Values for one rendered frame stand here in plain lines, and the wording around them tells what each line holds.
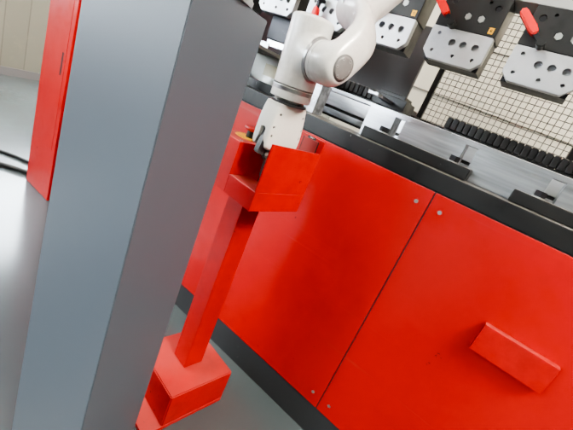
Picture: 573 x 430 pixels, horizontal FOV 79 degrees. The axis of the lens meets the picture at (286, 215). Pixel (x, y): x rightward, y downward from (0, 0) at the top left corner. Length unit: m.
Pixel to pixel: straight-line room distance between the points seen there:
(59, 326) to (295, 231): 0.62
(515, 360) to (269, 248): 0.69
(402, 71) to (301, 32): 0.98
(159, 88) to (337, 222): 0.63
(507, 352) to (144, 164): 0.81
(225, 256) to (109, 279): 0.34
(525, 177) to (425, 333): 0.44
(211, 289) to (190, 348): 0.20
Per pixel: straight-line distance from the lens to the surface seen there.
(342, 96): 1.43
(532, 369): 0.95
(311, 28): 0.72
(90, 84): 0.60
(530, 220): 0.89
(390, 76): 1.67
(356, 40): 0.69
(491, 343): 0.93
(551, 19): 1.05
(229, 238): 0.86
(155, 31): 0.52
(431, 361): 1.00
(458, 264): 0.91
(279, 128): 0.73
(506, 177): 1.00
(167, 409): 1.08
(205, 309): 0.97
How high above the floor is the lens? 0.92
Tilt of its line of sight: 19 degrees down
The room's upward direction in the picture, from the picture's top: 22 degrees clockwise
